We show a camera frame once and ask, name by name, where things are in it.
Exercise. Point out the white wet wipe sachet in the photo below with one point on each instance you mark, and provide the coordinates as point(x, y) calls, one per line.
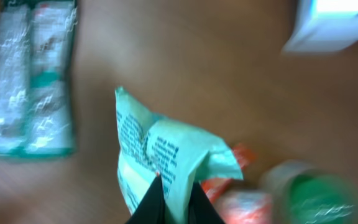
point(153, 145)

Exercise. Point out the white barcode scanner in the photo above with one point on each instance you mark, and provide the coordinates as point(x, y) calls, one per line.
point(323, 26)

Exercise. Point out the red Nescafe coffee sachet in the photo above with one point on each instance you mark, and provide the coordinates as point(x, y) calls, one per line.
point(224, 167)

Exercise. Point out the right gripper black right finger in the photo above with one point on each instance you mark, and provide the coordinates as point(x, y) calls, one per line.
point(200, 209)

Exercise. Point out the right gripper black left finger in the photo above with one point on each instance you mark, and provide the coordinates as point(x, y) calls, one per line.
point(151, 209)

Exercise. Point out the green 3M gloves package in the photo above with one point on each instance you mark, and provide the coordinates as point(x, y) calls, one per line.
point(36, 48)

